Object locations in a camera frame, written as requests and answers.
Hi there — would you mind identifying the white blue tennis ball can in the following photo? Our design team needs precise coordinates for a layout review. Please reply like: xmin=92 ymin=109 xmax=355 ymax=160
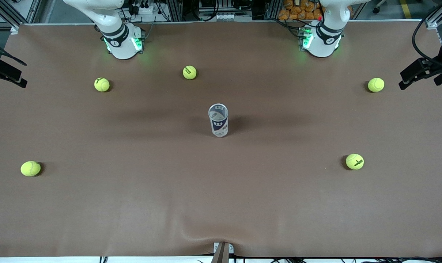
xmin=208 ymin=103 xmax=229 ymax=138

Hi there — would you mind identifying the orange packets pile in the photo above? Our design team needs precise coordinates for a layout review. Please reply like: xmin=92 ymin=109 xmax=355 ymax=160
xmin=278 ymin=0 xmax=324 ymax=21

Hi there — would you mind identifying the white power strip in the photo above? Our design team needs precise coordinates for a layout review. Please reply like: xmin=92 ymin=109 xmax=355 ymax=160
xmin=131 ymin=4 xmax=156 ymax=15

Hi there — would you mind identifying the white connector block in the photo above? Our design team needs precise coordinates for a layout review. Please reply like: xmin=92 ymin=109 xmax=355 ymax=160
xmin=198 ymin=12 xmax=253 ymax=22

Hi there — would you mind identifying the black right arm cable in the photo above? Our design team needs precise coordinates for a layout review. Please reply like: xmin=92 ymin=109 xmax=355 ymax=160
xmin=0 ymin=36 xmax=27 ymax=67

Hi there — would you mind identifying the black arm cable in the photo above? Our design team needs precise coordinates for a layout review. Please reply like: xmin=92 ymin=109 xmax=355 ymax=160
xmin=412 ymin=0 xmax=442 ymax=70
xmin=0 ymin=36 xmax=27 ymax=67

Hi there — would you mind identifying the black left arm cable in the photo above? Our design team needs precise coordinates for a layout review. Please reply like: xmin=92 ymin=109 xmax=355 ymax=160
xmin=412 ymin=0 xmax=442 ymax=70

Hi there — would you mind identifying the aluminium frame strut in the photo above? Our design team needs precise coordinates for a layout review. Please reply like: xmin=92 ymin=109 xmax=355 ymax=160
xmin=0 ymin=0 xmax=42 ymax=34
xmin=424 ymin=0 xmax=442 ymax=30

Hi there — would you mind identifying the metal table clamp bracket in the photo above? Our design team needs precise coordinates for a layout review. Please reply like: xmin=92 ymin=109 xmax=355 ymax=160
xmin=212 ymin=242 xmax=234 ymax=263

